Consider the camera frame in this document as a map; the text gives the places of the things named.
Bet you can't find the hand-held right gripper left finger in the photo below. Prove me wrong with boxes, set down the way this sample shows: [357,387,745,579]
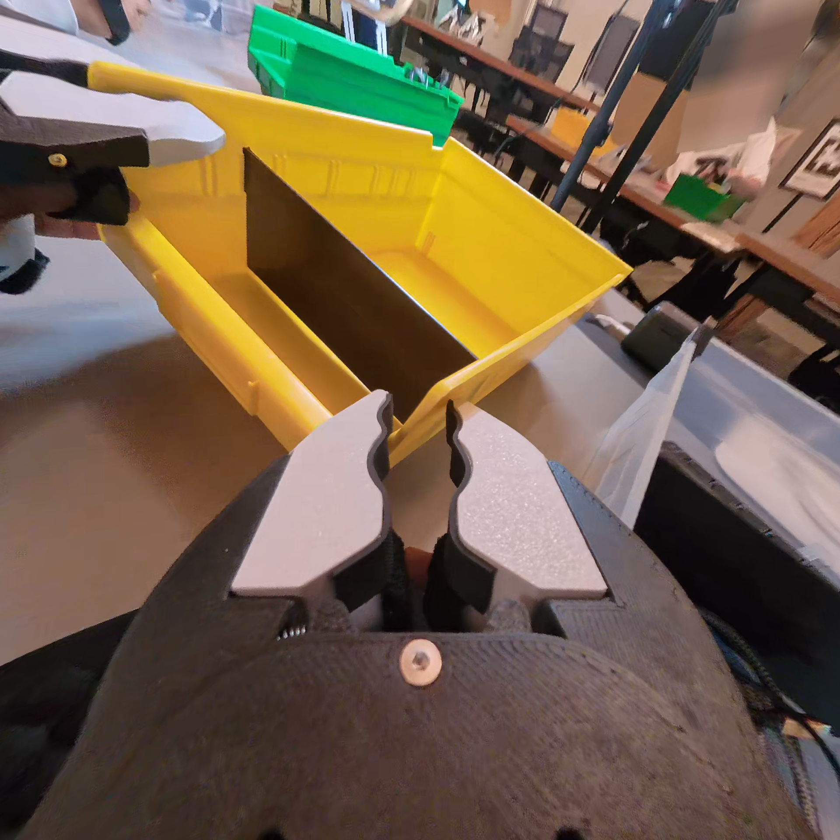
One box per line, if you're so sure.
[231,389,395,598]

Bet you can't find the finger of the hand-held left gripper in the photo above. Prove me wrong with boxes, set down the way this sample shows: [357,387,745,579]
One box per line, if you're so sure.
[0,71,227,169]
[0,51,91,89]

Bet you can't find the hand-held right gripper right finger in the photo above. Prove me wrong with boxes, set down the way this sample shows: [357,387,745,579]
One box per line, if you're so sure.
[448,400,608,599]

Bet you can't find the clear plastic bin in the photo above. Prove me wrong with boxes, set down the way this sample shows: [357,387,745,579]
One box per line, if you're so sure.
[584,325,840,578]

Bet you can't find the grey braided USB cable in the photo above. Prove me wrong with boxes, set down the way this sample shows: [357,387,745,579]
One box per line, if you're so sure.
[699,607,840,840]

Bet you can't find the yellow plastic bin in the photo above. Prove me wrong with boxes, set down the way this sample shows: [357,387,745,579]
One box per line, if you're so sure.
[550,105,621,158]
[87,61,634,468]

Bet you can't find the person's left hand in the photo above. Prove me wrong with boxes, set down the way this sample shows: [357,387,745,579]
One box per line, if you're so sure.
[0,185,140,242]

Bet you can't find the green plastic bin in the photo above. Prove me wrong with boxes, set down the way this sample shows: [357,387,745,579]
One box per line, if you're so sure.
[663,174,746,224]
[247,3,465,147]

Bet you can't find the black bin divider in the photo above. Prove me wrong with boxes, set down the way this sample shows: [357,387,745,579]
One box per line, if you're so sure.
[243,147,479,422]
[633,443,840,726]

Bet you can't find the large dark power adapter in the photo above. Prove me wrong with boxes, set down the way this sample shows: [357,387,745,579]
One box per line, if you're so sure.
[622,302,715,376]

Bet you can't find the long wooden desk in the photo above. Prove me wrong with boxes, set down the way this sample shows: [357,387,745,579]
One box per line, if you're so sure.
[403,13,840,309]

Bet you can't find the black light stand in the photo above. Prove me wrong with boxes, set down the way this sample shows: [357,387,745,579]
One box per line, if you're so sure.
[550,0,677,212]

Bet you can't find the black boom stand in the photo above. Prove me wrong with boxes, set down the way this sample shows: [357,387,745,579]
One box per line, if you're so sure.
[581,0,737,234]

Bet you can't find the framed wall picture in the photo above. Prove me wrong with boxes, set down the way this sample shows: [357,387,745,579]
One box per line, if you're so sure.
[781,118,840,201]

